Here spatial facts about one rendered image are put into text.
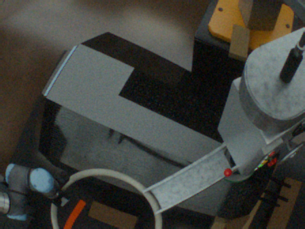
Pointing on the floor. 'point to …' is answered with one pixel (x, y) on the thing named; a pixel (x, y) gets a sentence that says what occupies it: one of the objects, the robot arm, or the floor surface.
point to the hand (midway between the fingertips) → (63, 194)
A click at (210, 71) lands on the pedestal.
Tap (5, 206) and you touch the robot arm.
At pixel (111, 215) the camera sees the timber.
